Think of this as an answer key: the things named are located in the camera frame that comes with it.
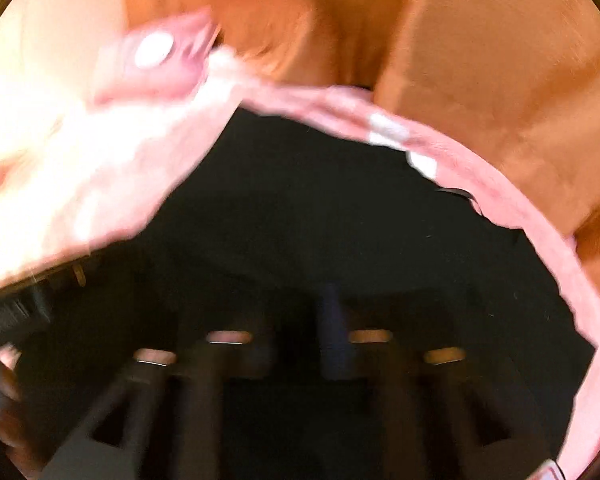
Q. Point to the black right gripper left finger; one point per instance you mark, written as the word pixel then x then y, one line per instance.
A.
pixel 160 419

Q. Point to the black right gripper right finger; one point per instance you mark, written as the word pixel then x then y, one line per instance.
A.
pixel 418 390

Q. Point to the black long-sleeve sweater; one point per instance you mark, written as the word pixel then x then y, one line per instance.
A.
pixel 274 214

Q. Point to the pink fleece blanket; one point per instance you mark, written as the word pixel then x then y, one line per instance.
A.
pixel 104 173

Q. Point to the pink pillow with white button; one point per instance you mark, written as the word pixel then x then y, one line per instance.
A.
pixel 162 60

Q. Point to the orange curtain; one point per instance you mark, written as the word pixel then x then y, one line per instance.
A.
pixel 516 81

